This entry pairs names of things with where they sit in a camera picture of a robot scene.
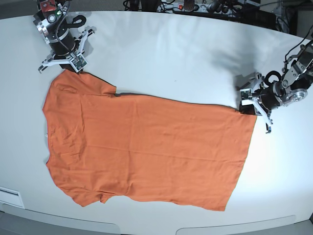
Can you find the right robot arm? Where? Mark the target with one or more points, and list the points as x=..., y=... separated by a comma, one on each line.
x=51, y=22

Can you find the orange T-shirt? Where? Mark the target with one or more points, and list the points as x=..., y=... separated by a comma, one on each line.
x=104, y=144

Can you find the white label on table edge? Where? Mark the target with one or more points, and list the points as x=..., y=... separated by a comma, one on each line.
x=11, y=197

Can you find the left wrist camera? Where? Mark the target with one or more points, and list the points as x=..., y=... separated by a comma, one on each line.
x=246, y=96

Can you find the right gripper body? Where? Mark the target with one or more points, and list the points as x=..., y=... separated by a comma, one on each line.
x=65, y=47

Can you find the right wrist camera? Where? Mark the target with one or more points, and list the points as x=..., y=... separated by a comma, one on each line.
x=78, y=63

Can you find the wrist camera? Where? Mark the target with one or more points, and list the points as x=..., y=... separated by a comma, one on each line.
x=78, y=63
x=246, y=96

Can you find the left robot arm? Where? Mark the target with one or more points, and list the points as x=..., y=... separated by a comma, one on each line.
x=293, y=83

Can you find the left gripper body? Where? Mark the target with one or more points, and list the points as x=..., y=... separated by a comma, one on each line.
x=258, y=83

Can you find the white power strip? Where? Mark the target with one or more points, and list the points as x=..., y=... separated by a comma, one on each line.
x=200, y=6

